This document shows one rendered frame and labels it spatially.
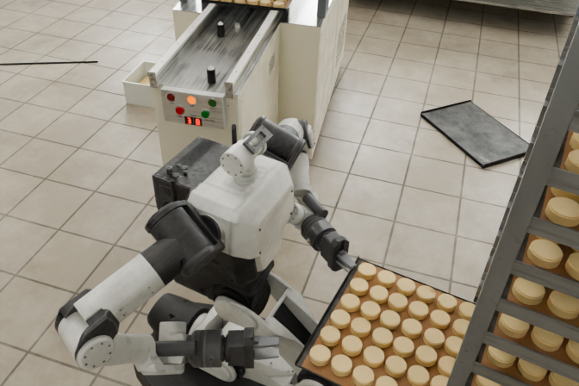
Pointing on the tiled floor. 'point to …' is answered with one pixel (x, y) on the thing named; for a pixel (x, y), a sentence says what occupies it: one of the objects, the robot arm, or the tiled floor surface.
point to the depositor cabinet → (297, 44)
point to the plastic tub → (140, 85)
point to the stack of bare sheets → (476, 133)
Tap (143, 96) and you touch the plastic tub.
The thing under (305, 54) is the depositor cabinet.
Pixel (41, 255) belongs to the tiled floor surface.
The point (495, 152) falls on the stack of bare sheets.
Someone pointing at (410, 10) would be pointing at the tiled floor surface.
